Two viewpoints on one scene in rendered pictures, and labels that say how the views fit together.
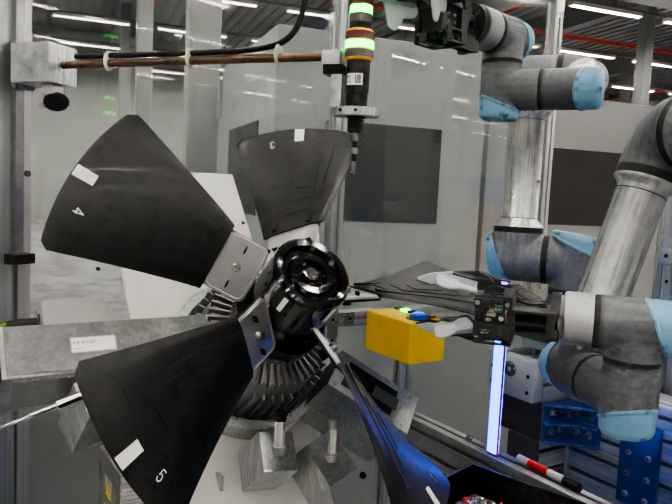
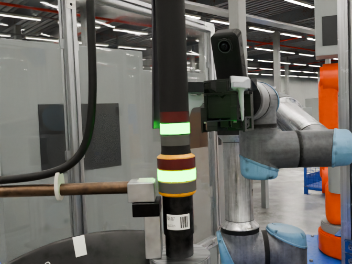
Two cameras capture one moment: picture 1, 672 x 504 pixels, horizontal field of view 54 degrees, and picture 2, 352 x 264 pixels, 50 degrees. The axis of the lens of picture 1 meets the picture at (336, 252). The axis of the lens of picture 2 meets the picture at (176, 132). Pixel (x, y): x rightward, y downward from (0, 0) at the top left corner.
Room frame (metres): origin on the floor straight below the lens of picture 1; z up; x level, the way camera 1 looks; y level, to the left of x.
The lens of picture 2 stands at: (0.62, 0.13, 1.63)
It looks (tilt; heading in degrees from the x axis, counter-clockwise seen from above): 3 degrees down; 339
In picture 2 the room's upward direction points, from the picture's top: 2 degrees counter-clockwise
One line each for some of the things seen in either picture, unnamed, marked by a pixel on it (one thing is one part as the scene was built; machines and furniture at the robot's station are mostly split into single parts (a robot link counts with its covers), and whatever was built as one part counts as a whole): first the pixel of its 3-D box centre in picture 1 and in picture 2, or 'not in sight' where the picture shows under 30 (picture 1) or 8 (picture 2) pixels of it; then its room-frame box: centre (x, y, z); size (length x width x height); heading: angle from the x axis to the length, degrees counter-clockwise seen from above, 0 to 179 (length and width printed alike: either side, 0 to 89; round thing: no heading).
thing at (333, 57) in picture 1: (351, 83); (169, 222); (1.03, -0.01, 1.50); 0.09 x 0.07 x 0.10; 68
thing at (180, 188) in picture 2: (359, 54); (177, 184); (1.02, -0.02, 1.54); 0.04 x 0.04 x 0.01
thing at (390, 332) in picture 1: (404, 337); not in sight; (1.47, -0.16, 1.02); 0.16 x 0.10 x 0.11; 33
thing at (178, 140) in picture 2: (360, 19); (175, 139); (1.02, -0.02, 1.60); 0.03 x 0.03 x 0.01
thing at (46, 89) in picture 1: (56, 98); not in sight; (1.24, 0.53, 1.48); 0.05 x 0.04 x 0.05; 68
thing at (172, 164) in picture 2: (359, 36); (176, 162); (1.02, -0.02, 1.57); 0.04 x 0.04 x 0.01
